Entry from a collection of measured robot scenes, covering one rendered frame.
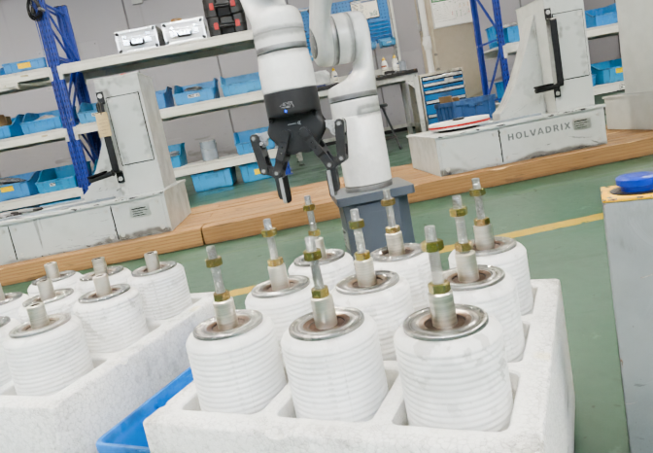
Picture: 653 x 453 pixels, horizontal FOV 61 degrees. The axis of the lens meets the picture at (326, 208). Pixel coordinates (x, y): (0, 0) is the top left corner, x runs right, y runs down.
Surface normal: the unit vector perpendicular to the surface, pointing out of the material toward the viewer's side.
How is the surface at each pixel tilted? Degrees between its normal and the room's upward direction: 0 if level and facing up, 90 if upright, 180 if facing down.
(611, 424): 0
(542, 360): 0
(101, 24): 90
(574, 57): 90
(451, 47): 90
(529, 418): 0
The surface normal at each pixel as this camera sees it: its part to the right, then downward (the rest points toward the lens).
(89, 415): 0.91, -0.11
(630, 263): -0.40, 0.22
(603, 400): -0.18, -0.97
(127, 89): 0.08, 0.15
